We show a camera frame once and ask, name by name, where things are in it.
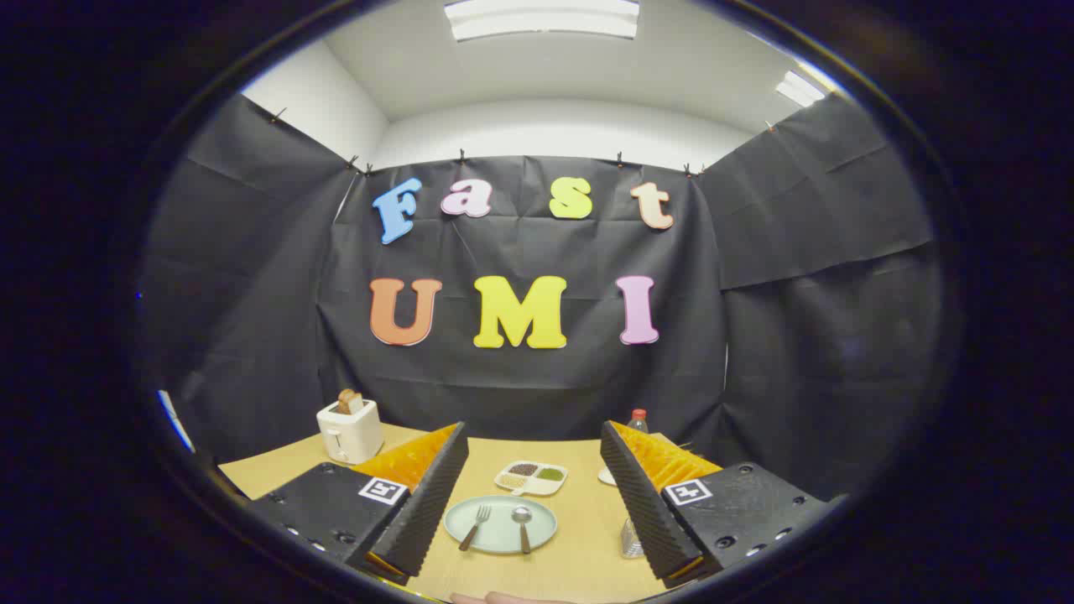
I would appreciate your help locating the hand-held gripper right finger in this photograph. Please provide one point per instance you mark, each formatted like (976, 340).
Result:
(642, 507)

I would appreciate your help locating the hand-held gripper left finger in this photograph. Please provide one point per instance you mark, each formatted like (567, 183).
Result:
(424, 507)

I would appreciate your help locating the white square coaster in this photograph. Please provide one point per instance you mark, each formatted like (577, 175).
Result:
(606, 478)

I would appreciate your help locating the light green plate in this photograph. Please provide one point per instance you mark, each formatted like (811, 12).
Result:
(499, 524)

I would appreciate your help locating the clear bottle with red cap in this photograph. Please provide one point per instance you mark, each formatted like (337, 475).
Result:
(638, 424)

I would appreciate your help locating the yellow soybeans pile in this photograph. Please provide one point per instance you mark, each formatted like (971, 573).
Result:
(513, 481)

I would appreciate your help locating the green beans pile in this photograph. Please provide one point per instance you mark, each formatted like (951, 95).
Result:
(550, 474)

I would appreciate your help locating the white toaster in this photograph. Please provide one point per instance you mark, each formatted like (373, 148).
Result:
(352, 436)

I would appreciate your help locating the dark red beans pile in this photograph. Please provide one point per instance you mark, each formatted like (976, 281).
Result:
(524, 469)

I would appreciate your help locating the white divided tray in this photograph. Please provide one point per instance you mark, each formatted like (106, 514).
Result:
(530, 486)

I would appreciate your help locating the toasted bread slice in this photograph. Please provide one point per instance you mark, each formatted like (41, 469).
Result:
(350, 401)

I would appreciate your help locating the black backdrop cloth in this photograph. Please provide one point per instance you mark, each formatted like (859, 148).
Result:
(520, 386)

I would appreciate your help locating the small ceiling light panel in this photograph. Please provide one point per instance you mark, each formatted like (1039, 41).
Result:
(799, 88)

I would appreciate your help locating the large ceiling light panel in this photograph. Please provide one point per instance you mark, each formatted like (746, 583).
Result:
(541, 18)

